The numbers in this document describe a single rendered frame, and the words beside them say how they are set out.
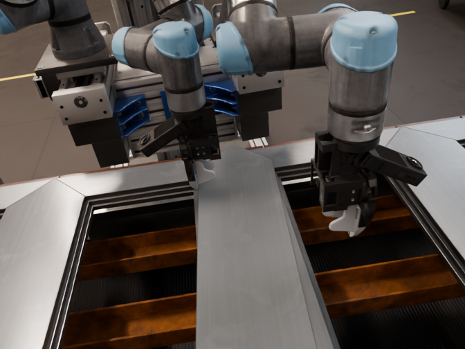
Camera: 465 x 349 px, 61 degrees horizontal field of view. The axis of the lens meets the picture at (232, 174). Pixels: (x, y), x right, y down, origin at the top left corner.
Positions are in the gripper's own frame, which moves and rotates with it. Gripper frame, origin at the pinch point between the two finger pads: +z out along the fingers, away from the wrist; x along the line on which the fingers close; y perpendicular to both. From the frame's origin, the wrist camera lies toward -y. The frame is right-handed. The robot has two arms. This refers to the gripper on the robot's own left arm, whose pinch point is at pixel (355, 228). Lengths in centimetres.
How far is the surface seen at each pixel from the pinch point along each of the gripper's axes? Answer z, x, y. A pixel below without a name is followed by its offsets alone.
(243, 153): 5.7, -35.7, 15.0
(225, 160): 5.7, -33.6, 19.8
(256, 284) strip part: 5.8, 3.8, 18.3
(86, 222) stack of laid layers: 8, -21, 52
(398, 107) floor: 90, -185, -108
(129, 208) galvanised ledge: 23, -41, 48
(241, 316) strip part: 5.8, 9.4, 21.7
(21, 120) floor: 91, -250, 171
